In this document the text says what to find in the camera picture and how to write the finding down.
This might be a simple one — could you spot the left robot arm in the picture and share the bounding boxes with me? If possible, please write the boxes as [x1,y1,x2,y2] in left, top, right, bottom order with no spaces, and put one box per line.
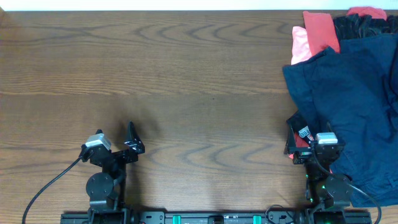
[79,122,145,224]

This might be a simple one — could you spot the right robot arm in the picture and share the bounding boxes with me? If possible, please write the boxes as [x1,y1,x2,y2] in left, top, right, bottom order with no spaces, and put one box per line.
[284,121,353,223]

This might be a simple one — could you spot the black shirt with logo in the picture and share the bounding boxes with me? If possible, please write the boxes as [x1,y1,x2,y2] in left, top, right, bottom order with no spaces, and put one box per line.
[286,111,316,147]

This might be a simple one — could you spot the navy blue garment pile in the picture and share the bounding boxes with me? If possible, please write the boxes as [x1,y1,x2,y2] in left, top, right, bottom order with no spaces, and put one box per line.
[282,34,397,207]

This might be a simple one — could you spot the pink garment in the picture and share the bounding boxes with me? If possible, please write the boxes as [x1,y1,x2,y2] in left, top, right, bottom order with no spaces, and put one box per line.
[291,26,312,65]

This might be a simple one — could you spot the red shirt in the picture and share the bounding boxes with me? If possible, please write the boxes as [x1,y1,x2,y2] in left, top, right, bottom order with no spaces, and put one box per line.
[303,11,340,55]

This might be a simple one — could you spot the black textured garment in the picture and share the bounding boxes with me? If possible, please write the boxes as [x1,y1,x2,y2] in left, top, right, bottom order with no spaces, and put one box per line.
[333,14,397,41]

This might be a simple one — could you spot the red garment at corner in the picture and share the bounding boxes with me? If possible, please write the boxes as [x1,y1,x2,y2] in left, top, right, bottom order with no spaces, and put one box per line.
[346,6,387,20]

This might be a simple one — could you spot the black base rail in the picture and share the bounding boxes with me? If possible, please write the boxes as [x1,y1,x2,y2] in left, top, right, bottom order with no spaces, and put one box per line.
[60,209,372,224]

